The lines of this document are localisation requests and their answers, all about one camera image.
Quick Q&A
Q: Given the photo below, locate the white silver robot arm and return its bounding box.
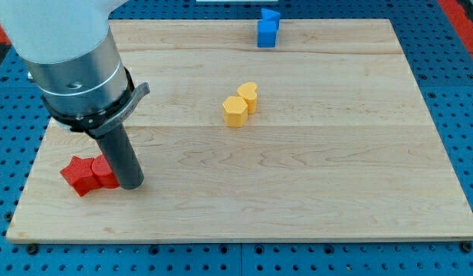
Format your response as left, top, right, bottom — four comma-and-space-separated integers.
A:
0, 0, 149, 189

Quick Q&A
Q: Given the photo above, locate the red star block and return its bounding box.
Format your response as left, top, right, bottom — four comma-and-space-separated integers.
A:
60, 156, 102, 197

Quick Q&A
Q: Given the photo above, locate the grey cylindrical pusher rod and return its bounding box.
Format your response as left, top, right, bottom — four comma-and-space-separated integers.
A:
97, 124, 144, 190

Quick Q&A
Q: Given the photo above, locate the blue triangle block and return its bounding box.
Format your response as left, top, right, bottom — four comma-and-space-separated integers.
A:
261, 8, 281, 30

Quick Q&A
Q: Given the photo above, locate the red circle block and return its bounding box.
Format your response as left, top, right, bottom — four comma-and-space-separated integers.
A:
91, 154, 120, 189

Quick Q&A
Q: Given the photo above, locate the yellow heart block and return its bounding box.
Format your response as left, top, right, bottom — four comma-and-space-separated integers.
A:
237, 81, 258, 114

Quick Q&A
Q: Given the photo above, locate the yellow hexagon block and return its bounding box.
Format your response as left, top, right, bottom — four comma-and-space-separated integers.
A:
222, 96, 248, 127

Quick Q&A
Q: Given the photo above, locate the blue cube block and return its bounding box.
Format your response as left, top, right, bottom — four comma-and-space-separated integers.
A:
257, 20, 278, 48

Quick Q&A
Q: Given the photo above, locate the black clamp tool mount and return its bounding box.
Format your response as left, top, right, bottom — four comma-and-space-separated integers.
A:
43, 69, 149, 139

